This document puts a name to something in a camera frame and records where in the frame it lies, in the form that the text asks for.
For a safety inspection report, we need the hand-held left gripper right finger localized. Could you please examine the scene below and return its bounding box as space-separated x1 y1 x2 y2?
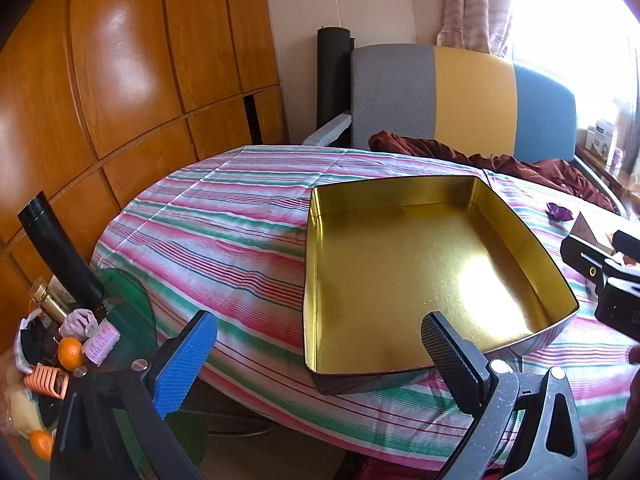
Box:
420 311 588 480

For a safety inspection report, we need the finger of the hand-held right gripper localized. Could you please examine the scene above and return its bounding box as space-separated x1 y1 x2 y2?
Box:
560 234 620 286
612 230 640 263

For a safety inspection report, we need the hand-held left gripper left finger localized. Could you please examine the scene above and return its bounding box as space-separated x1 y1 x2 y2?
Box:
50 310 218 480

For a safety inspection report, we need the cream carton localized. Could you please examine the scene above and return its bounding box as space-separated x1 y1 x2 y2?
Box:
569 211 615 256

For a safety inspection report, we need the square gold tin box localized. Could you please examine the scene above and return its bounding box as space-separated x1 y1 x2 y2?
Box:
302 176 580 396

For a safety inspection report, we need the wooden desk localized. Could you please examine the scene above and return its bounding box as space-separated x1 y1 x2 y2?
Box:
574 142 640 221

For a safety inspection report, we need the green glass side table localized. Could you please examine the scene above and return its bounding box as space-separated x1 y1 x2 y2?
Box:
75 268 273 467

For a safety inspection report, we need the pink hair roller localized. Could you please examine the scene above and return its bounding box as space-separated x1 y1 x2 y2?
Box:
82 321 122 365

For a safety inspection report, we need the dark red cloth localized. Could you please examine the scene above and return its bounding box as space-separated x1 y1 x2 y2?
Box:
369 130 616 213

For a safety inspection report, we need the white cardboard box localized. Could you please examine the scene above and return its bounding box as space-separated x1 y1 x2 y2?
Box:
585 119 620 158

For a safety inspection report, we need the pale pink hair accessory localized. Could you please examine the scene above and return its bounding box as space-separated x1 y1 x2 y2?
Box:
59 310 98 338

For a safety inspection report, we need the tangerine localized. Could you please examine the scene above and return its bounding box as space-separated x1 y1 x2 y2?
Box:
57 337 85 368
29 430 55 461

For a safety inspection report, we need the striped tablecloth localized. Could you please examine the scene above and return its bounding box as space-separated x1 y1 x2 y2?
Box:
90 145 640 471

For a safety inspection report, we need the orange hair roller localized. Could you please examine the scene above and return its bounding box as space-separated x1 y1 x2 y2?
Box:
29 364 70 400

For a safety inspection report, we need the gold bottle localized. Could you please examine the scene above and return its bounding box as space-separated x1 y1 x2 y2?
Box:
29 280 76 326

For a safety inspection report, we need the white plastic bag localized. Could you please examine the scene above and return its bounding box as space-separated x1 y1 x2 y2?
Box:
14 310 63 373

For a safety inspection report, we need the pale yellow round object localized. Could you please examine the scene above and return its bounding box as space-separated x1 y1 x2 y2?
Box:
9 385 56 436

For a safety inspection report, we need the window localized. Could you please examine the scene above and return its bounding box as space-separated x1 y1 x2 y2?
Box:
510 0 640 131

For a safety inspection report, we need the grey yellow blue chair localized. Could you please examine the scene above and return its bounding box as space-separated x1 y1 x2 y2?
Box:
304 44 631 218

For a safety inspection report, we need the patterned curtain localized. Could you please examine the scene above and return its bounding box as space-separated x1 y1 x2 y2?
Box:
436 0 516 56

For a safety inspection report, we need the black rolled tube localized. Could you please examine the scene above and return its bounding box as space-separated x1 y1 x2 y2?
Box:
317 26 357 133

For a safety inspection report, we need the wooden wardrobe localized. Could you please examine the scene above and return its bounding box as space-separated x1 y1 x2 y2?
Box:
0 0 288 341

